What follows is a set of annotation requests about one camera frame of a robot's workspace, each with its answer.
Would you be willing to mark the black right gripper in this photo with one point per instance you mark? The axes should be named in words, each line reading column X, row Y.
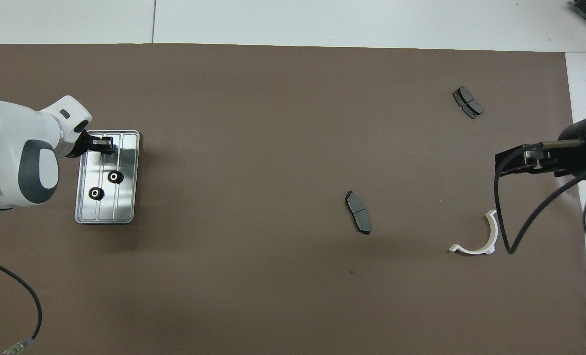
column 544, row 160

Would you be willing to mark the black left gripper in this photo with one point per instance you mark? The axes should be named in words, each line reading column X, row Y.
column 98, row 142

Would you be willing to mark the black bearing gear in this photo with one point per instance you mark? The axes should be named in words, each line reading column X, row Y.
column 115, row 176
column 96, row 193

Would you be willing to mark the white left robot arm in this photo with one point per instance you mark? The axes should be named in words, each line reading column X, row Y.
column 7, row 148

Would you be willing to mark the silver metal tray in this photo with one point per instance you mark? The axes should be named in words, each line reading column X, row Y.
column 125, row 197

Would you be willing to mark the stacked grey brake pads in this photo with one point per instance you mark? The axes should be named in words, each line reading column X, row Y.
column 468, row 102

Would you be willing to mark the brown table mat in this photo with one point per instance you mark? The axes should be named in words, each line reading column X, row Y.
column 273, row 123

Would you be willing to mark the single grey brake pad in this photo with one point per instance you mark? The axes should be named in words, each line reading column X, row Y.
column 358, row 209

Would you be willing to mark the white curved plastic bracket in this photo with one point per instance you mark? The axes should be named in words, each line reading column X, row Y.
column 473, row 251

